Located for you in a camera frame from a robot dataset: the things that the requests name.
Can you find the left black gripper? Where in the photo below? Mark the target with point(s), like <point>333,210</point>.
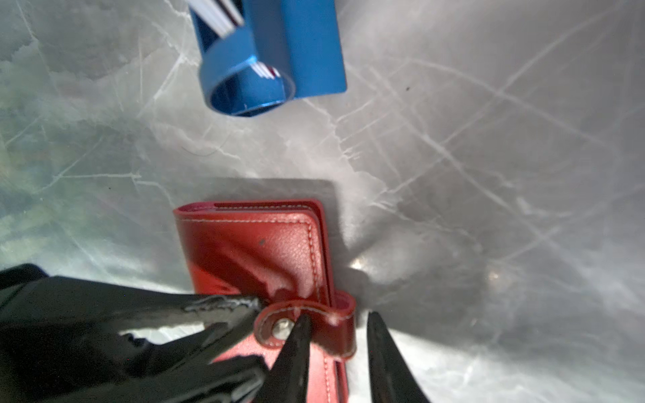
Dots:
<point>67,340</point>

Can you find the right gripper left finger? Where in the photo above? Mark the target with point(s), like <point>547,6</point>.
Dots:
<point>287,380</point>

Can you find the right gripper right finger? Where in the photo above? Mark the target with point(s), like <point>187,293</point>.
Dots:
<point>390,378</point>

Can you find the red card holder wallet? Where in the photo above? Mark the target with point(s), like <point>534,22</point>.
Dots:
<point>277,251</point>

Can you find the stack of cards in stand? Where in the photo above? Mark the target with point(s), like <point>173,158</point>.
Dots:
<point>221,16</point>

